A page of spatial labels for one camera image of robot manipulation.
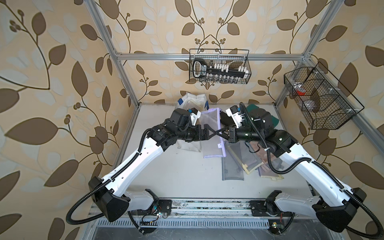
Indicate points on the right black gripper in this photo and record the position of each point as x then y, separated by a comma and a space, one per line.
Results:
232, 136

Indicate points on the back wire basket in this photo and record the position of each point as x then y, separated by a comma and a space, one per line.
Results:
233, 58

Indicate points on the black yellow tool case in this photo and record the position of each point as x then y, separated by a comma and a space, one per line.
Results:
226, 120

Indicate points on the black socket tool set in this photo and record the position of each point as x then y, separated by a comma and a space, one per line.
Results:
202, 69

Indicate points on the wire basket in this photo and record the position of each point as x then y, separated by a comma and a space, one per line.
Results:
233, 58
329, 102

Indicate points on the grey mesh pencil pouch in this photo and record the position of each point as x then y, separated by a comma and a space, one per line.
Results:
231, 170

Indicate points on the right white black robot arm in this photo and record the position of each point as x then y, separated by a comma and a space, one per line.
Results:
336, 203

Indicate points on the right wire basket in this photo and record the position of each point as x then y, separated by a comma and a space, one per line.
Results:
329, 102

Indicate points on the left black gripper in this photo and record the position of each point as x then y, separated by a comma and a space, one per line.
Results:
197, 136

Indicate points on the purple mesh pencil pouch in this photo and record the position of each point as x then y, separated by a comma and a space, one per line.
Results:
214, 147

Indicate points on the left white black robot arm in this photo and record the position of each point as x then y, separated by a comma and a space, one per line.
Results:
109, 192

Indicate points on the green plastic tool case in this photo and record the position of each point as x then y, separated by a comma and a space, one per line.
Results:
257, 112

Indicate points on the red object in basket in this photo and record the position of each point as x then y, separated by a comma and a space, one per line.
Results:
299, 90

